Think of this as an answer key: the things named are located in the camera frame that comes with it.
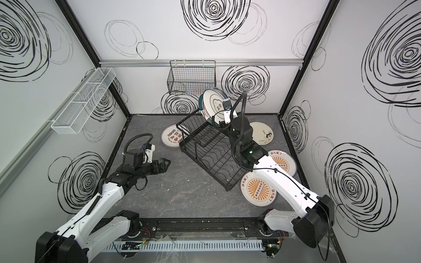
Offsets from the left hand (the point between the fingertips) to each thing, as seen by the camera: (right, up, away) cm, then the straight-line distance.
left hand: (165, 162), depth 82 cm
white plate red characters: (-3, +12, +26) cm, 29 cm away
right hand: (+31, +26, -14) cm, 43 cm away
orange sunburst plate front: (+47, -16, +2) cm, 50 cm away
